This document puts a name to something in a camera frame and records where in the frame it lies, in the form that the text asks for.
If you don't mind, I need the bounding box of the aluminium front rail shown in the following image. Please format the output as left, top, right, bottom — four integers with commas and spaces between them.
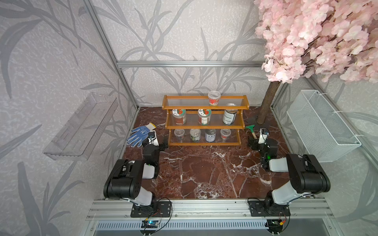
86, 198, 335, 221

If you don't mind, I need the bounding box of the orange wooden three-tier shelf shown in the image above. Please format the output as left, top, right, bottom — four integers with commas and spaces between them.
162, 95, 250, 146

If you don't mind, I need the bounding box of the pink cherry blossom tree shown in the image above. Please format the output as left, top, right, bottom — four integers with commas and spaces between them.
255, 1, 378, 124

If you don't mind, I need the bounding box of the right circuit board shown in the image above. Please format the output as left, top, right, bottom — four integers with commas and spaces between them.
267, 219, 285, 228

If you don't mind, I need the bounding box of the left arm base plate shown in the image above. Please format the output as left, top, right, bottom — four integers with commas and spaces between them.
131, 201, 173, 218

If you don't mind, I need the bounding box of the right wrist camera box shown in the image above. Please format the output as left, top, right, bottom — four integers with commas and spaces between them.
258, 128, 269, 144

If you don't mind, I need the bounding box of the circuit board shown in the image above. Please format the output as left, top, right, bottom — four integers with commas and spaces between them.
267, 219, 285, 228
141, 220, 159, 229

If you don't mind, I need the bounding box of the aluminium wall frame bar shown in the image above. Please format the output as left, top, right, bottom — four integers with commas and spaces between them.
117, 61, 263, 68

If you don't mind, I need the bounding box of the blue white work glove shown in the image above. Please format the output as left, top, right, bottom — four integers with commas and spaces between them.
127, 123, 156, 148

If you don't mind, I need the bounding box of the tomato lid jar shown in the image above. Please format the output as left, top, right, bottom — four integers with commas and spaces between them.
172, 109, 187, 125
197, 109, 212, 125

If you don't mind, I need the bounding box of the green wooden-handled garden trowel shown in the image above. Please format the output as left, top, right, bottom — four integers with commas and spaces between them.
245, 125, 258, 140

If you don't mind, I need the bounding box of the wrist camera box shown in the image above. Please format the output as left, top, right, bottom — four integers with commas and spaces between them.
147, 130, 159, 146
258, 128, 269, 144

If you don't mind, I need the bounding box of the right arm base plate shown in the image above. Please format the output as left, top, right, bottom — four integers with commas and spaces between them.
247, 199, 291, 218

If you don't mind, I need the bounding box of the white wire mesh basket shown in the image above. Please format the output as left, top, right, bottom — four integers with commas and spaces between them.
287, 89, 361, 162

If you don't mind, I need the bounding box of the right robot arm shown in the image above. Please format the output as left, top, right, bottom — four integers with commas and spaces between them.
247, 137, 331, 216

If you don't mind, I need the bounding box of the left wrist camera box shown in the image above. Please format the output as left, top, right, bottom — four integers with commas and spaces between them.
147, 130, 159, 146

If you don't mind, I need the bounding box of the clear acrylic wall shelf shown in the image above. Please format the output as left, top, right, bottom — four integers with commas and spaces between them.
43, 92, 119, 161

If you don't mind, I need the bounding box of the left circuit board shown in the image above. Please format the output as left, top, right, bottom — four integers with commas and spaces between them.
141, 220, 159, 229

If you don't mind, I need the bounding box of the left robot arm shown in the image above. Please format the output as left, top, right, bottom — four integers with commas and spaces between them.
103, 138, 168, 207

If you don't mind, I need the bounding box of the purple label tin can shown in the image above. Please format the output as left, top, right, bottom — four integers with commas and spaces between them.
205, 129, 216, 143

